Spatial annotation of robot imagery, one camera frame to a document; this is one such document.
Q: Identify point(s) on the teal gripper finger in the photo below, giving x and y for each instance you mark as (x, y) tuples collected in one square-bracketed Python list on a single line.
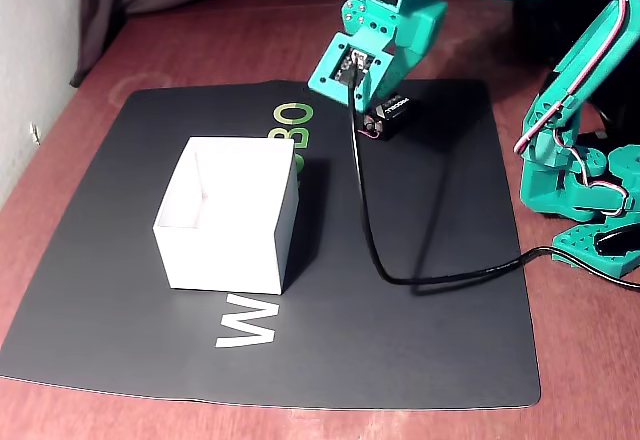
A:
[(405, 70), (357, 12)]

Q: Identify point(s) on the small black battery pack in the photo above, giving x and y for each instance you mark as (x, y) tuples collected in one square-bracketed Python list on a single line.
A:
[(395, 117)]

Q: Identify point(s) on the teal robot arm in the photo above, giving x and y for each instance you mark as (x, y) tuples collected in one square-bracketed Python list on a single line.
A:
[(575, 85)]

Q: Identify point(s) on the white open cardboard box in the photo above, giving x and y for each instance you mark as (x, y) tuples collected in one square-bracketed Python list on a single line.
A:
[(220, 260)]

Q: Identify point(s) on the black mat with logo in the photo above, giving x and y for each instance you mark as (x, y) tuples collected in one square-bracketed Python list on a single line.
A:
[(125, 335)]

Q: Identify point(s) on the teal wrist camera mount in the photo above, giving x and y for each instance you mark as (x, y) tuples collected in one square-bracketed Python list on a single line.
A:
[(325, 72)]

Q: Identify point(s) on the teal perforated base plate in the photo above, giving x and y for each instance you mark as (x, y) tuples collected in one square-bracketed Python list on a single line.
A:
[(575, 245)]

